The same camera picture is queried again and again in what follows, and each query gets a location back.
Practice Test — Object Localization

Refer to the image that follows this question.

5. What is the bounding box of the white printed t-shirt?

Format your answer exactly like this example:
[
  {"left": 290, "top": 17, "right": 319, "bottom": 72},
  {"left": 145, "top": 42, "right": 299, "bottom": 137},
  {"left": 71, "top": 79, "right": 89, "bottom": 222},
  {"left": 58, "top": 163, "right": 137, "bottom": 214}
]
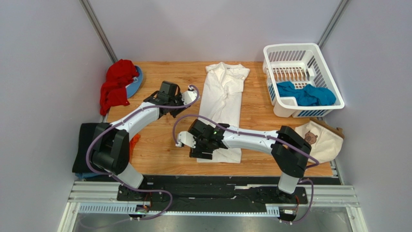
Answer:
[{"left": 196, "top": 61, "right": 251, "bottom": 164}]

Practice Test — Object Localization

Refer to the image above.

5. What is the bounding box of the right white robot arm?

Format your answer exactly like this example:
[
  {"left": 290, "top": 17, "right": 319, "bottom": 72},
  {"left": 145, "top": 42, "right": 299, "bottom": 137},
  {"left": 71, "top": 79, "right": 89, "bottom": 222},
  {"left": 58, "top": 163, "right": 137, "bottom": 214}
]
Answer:
[{"left": 177, "top": 119, "right": 311, "bottom": 195}]

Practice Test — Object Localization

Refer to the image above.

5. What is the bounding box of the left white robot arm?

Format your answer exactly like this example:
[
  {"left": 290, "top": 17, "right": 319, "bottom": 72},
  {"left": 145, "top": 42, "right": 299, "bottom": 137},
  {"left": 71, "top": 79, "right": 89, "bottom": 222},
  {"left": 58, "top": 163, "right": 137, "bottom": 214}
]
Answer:
[{"left": 85, "top": 81, "right": 200, "bottom": 192}]

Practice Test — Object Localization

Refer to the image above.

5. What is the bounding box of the blue cloth under stack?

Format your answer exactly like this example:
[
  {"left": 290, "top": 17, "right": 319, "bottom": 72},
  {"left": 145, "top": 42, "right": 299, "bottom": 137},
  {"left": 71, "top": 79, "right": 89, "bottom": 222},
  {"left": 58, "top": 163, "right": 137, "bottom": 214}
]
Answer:
[{"left": 75, "top": 173, "right": 102, "bottom": 180}]

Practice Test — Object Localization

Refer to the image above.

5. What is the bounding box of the light blue cap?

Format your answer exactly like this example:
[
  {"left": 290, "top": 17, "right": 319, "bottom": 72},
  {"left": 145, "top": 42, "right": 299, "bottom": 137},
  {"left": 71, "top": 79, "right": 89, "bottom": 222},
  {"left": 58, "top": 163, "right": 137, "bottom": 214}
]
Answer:
[{"left": 126, "top": 65, "right": 144, "bottom": 99}]

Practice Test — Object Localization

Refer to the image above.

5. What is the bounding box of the red t-shirt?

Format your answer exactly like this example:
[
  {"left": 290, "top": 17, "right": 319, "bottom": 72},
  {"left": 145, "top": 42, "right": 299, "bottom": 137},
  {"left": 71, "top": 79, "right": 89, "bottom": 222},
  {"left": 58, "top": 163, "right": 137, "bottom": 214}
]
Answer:
[{"left": 100, "top": 59, "right": 139, "bottom": 116}]

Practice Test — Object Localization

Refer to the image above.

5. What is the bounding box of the orange t-shirt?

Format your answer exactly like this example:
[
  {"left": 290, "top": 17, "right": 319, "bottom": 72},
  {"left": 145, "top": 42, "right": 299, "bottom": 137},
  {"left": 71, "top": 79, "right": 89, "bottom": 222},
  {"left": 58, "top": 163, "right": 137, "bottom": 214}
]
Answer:
[{"left": 129, "top": 134, "right": 141, "bottom": 156}]

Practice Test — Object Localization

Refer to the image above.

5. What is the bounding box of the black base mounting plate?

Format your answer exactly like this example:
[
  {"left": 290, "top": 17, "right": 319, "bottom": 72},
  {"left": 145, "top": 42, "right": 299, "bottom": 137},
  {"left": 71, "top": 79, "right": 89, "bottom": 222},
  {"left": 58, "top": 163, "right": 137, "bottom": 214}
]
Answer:
[{"left": 117, "top": 175, "right": 310, "bottom": 213}]

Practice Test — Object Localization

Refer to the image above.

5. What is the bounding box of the white plastic basket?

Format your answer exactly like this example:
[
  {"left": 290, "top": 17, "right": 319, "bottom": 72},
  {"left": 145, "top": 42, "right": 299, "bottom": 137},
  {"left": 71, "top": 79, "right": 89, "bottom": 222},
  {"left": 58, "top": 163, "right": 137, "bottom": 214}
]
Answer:
[{"left": 263, "top": 43, "right": 345, "bottom": 118}]

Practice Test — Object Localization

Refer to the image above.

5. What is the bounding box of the teal blue t-shirt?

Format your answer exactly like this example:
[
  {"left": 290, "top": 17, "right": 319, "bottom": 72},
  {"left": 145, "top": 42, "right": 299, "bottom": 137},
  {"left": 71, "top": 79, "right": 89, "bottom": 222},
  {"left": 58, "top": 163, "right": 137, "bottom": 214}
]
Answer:
[{"left": 277, "top": 82, "right": 337, "bottom": 106}]

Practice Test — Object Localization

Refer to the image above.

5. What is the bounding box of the black folded t-shirt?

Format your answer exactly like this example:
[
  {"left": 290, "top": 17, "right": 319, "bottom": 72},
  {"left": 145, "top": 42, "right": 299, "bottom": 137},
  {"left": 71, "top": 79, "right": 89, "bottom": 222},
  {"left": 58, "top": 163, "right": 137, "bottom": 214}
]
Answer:
[{"left": 72, "top": 123, "right": 98, "bottom": 174}]

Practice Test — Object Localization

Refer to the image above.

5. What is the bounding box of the cream tote bag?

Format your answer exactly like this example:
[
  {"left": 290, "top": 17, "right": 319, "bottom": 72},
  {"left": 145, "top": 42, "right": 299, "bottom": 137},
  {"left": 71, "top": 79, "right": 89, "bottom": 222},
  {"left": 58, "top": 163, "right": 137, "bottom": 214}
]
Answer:
[{"left": 294, "top": 117, "right": 345, "bottom": 163}]

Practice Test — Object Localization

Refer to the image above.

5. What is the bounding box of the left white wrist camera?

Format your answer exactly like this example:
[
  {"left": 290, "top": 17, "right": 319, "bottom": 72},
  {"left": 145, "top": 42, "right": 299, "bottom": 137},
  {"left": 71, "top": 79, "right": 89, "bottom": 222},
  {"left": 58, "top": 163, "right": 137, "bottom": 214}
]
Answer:
[{"left": 182, "top": 85, "right": 200, "bottom": 106}]

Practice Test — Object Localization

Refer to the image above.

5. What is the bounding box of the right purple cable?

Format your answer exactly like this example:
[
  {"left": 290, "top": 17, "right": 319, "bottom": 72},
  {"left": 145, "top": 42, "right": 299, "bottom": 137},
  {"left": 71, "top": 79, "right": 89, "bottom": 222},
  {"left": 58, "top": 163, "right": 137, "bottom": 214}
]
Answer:
[{"left": 172, "top": 114, "right": 321, "bottom": 225}]

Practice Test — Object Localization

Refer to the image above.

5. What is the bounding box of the purple cable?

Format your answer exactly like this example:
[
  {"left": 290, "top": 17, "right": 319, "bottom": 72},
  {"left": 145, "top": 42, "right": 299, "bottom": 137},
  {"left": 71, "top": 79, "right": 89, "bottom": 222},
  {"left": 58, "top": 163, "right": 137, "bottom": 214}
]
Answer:
[
  {"left": 172, "top": 114, "right": 321, "bottom": 225},
  {"left": 85, "top": 84, "right": 201, "bottom": 221}
]

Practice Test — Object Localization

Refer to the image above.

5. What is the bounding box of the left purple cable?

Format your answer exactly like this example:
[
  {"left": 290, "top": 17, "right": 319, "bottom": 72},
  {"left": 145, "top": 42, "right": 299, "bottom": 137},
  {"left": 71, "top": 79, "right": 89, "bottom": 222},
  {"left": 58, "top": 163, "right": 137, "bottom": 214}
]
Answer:
[{"left": 85, "top": 84, "right": 201, "bottom": 221}]

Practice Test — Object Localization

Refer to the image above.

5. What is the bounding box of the aluminium rail frame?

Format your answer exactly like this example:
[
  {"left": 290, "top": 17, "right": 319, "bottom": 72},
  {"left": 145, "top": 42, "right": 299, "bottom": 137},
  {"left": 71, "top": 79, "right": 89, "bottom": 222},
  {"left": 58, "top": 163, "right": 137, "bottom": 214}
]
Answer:
[{"left": 58, "top": 181, "right": 368, "bottom": 232}]

